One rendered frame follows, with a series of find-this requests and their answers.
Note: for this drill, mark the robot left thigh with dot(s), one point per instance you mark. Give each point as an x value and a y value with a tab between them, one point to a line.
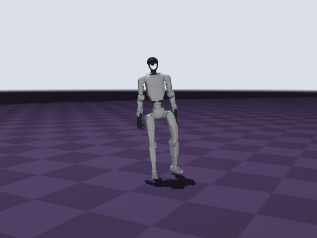
173	127

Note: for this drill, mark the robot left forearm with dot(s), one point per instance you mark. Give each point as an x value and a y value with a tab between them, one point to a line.
173	103

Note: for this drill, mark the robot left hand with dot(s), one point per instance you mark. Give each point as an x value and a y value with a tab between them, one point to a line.
175	113

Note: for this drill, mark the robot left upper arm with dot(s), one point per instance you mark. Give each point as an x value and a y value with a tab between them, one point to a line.
168	84

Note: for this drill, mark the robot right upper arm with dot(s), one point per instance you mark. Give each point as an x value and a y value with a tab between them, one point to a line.
141	81

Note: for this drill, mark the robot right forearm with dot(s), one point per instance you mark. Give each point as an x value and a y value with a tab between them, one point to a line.
140	106

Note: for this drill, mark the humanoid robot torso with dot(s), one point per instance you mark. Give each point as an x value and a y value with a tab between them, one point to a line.
155	91

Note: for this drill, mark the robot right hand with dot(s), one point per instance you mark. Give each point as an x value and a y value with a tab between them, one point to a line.
139	121

